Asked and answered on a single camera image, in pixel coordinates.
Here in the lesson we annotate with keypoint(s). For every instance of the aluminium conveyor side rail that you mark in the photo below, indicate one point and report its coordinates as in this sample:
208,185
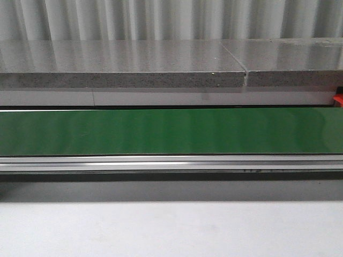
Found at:
117,164

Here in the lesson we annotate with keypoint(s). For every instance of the grey stone slab left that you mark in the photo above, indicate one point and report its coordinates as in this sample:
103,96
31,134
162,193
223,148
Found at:
118,64

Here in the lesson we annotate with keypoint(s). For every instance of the red plastic tray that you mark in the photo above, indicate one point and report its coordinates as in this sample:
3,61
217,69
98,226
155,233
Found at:
338,100

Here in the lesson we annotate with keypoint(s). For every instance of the green conveyor belt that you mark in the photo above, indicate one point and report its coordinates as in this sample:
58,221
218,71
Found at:
172,131

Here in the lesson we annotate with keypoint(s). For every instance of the white pleated curtain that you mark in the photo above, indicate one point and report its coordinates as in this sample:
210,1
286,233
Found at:
164,20

